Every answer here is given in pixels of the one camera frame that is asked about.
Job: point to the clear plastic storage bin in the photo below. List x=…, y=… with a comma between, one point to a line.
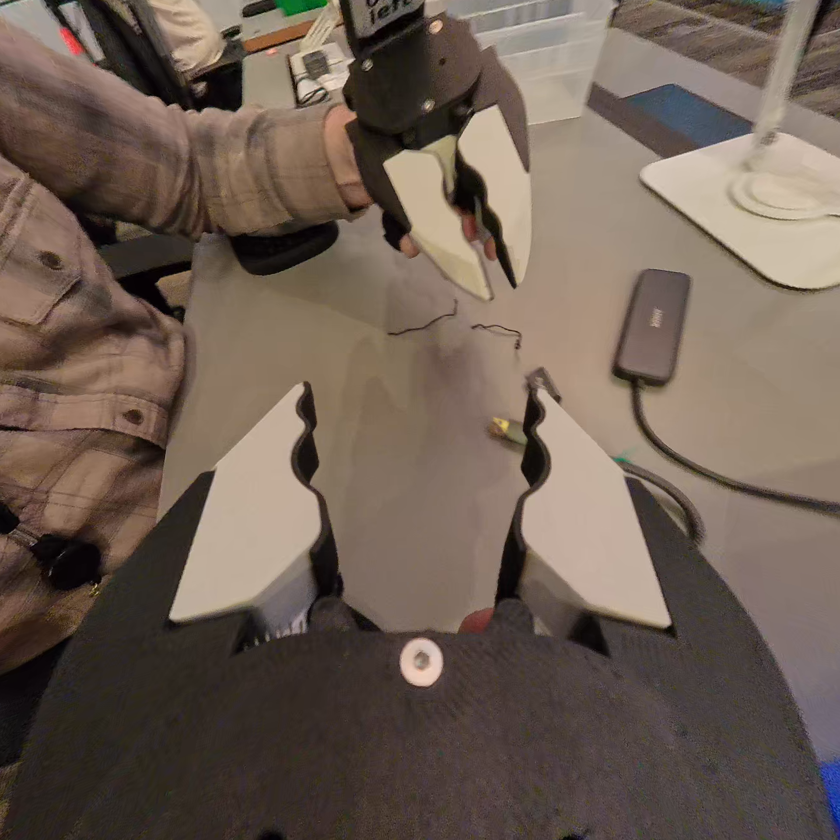
x=551, y=59

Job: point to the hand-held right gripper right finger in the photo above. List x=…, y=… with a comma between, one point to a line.
x=584, y=532

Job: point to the black mesh pad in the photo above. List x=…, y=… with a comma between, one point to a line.
x=282, y=250

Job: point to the person's left hand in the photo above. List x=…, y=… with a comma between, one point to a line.
x=348, y=164

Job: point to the black office chair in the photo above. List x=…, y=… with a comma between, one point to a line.
x=125, y=53

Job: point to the person's left forearm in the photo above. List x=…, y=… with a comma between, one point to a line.
x=171, y=145

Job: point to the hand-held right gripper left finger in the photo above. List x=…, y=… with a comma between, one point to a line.
x=256, y=525

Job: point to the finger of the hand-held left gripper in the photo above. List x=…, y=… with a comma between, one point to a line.
x=505, y=184
x=427, y=197

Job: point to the person's plaid shirt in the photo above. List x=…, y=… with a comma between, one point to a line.
x=72, y=381

